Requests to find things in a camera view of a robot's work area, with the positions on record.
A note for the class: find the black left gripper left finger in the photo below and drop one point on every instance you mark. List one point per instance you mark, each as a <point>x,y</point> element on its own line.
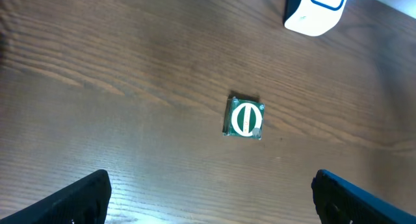
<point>84,201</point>

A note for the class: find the green Zam-Buk box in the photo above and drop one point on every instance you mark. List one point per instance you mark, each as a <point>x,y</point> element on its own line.
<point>243,118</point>

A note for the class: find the white barcode scanner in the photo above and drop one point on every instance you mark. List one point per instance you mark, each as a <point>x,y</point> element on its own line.
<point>312,17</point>

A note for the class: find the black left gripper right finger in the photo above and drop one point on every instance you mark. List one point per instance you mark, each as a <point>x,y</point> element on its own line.
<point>339,201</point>

